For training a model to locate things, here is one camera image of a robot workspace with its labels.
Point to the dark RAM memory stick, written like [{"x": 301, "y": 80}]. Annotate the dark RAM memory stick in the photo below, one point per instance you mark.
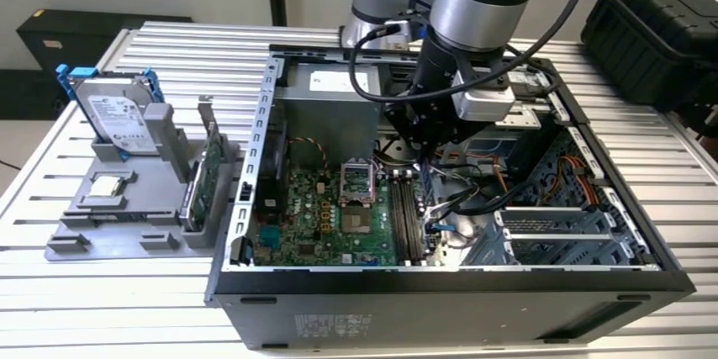
[
  {"x": 132, "y": 218},
  {"x": 430, "y": 182}
]

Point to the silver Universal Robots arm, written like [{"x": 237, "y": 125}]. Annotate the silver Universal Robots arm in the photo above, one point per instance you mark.
[{"x": 483, "y": 6}]

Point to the grey power supply unit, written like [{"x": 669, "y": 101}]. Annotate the grey power supply unit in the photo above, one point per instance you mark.
[{"x": 332, "y": 123}]

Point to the white four-pin power connector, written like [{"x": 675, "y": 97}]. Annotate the white four-pin power connector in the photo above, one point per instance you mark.
[{"x": 321, "y": 186}]

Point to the CPU socket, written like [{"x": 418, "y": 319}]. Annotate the CPU socket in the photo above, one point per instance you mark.
[{"x": 357, "y": 220}]

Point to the black case fan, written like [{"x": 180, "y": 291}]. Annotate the black case fan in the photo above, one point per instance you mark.
[{"x": 270, "y": 191}]

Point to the green motherboard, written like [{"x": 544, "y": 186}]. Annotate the green motherboard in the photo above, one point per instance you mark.
[{"x": 314, "y": 228}]

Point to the metal expansion slot cover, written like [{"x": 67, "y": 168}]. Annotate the metal expansion slot cover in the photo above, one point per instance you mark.
[{"x": 561, "y": 238}]

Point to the green graphics card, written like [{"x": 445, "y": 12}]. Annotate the green graphics card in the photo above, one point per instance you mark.
[{"x": 210, "y": 165}]

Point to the black hard equipment case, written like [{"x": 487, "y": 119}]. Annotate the black hard equipment case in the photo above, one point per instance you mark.
[{"x": 645, "y": 39}]

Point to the black open PC case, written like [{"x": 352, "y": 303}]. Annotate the black open PC case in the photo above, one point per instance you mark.
[{"x": 393, "y": 313}]

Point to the grey parts rack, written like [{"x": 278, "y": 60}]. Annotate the grey parts rack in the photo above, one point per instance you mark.
[{"x": 146, "y": 182}]

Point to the hard disk in blue carrier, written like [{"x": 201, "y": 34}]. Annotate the hard disk in blue carrier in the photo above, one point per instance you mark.
[{"x": 118, "y": 115}]

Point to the silver CPU chip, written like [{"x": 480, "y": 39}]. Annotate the silver CPU chip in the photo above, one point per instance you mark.
[{"x": 110, "y": 184}]

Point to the black cabinet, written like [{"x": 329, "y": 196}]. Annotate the black cabinet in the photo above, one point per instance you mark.
[{"x": 73, "y": 39}]

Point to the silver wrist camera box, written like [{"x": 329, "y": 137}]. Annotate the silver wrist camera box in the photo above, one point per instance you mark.
[{"x": 485, "y": 100}]

